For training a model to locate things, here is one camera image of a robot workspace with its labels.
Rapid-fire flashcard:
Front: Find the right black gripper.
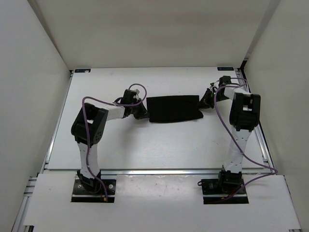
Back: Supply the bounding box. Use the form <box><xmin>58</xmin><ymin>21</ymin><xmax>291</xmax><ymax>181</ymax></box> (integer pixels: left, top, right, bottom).
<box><xmin>195</xmin><ymin>88</ymin><xmax>229</xmax><ymax>109</ymax></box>

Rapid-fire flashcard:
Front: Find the black skirt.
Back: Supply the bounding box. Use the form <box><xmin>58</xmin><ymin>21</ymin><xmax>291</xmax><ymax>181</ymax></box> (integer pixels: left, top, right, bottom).
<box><xmin>146</xmin><ymin>95</ymin><xmax>203</xmax><ymax>123</ymax></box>

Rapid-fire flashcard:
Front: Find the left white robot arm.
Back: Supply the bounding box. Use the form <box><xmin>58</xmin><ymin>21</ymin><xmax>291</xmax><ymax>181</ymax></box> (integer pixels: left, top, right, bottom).
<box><xmin>71</xmin><ymin>103</ymin><xmax>149</xmax><ymax>195</ymax></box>

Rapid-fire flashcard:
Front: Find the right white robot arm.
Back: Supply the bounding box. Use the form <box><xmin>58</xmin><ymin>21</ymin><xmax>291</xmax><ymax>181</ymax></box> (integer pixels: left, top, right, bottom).
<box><xmin>200</xmin><ymin>83</ymin><xmax>261</xmax><ymax>193</ymax></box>

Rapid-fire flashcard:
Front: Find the right blue corner label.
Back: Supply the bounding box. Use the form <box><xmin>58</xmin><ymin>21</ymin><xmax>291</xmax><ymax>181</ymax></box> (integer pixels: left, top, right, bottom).
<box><xmin>217</xmin><ymin>67</ymin><xmax>234</xmax><ymax>72</ymax></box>

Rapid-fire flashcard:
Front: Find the blue corner label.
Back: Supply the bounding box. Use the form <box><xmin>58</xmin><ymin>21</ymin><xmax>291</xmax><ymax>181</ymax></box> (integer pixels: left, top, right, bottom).
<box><xmin>217</xmin><ymin>67</ymin><xmax>234</xmax><ymax>72</ymax></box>
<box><xmin>74</xmin><ymin>69</ymin><xmax>91</xmax><ymax>73</ymax></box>

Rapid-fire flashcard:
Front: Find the left blue corner label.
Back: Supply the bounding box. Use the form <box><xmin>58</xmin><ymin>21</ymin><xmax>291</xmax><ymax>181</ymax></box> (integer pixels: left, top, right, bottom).
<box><xmin>74</xmin><ymin>69</ymin><xmax>91</xmax><ymax>73</ymax></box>

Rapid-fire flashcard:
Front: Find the white front board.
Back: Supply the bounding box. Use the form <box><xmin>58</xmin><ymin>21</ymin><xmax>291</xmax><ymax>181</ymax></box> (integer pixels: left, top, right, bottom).
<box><xmin>24</xmin><ymin>173</ymin><xmax>300</xmax><ymax>232</ymax></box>

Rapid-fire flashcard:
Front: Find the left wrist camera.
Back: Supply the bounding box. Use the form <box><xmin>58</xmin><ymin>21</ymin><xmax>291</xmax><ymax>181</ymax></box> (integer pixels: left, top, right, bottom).
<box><xmin>120</xmin><ymin>89</ymin><xmax>140</xmax><ymax>104</ymax></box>

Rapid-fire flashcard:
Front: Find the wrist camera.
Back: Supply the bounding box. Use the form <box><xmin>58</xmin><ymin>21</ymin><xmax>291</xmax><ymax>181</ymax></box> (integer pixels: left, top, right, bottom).
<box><xmin>120</xmin><ymin>89</ymin><xmax>140</xmax><ymax>104</ymax></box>
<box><xmin>210</xmin><ymin>75</ymin><xmax>231</xmax><ymax>88</ymax></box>

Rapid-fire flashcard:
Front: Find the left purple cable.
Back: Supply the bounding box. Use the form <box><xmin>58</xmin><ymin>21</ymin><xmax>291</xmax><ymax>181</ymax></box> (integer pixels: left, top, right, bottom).
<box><xmin>81</xmin><ymin>83</ymin><xmax>148</xmax><ymax>201</ymax></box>

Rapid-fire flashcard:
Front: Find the purple cable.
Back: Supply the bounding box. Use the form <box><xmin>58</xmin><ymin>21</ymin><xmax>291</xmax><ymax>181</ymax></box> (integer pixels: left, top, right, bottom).
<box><xmin>213</xmin><ymin>77</ymin><xmax>278</xmax><ymax>200</ymax></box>
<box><xmin>81</xmin><ymin>83</ymin><xmax>148</xmax><ymax>201</ymax></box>

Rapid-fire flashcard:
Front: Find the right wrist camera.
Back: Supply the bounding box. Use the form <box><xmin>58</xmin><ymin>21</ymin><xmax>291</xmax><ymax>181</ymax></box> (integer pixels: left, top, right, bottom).
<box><xmin>210</xmin><ymin>75</ymin><xmax>231</xmax><ymax>88</ymax></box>

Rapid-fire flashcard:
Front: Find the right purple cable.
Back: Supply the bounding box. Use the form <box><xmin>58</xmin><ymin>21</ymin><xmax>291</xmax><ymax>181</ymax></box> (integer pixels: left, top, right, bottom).
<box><xmin>213</xmin><ymin>77</ymin><xmax>278</xmax><ymax>200</ymax></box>

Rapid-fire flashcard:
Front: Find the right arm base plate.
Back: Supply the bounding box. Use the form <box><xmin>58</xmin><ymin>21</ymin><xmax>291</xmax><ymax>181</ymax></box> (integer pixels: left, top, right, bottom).
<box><xmin>197</xmin><ymin>170</ymin><xmax>249</xmax><ymax>204</ymax></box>

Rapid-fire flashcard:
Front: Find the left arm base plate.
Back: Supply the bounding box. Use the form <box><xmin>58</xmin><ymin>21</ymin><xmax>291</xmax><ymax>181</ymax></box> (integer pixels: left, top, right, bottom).
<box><xmin>71</xmin><ymin>177</ymin><xmax>116</xmax><ymax>203</ymax></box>

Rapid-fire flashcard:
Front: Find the aluminium table frame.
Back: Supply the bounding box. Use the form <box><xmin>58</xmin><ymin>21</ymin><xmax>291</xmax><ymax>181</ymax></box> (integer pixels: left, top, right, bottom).
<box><xmin>11</xmin><ymin>58</ymin><xmax>302</xmax><ymax>232</ymax></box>

